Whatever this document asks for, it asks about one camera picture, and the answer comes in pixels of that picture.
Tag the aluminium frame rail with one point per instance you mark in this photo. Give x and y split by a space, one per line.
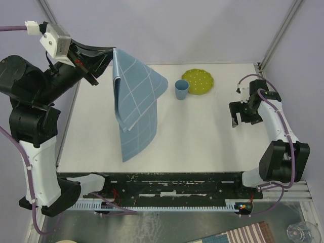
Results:
283 28

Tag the green dotted plate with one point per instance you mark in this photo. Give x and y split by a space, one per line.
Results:
200 81

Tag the blue checked cloth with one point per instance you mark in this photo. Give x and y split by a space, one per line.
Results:
136 89

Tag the cream round object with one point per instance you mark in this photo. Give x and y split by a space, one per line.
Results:
66 241

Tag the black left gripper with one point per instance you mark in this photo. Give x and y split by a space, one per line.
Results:
89 59

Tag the blue cup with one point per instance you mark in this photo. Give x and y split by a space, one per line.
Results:
181 89

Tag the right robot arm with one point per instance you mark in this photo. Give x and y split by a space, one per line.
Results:
285 158

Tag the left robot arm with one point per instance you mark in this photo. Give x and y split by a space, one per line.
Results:
33 120

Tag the striped folded cloth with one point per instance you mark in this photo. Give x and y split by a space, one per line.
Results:
258 232

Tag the clear glass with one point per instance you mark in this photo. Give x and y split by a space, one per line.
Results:
303 232

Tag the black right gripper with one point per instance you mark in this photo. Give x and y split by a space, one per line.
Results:
236 107

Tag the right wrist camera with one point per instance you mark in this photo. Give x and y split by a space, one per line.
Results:
244 92

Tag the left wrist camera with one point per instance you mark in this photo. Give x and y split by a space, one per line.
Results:
56 41

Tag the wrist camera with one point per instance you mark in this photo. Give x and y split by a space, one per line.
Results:
56 41
244 92

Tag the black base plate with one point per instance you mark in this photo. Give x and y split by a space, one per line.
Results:
176 189

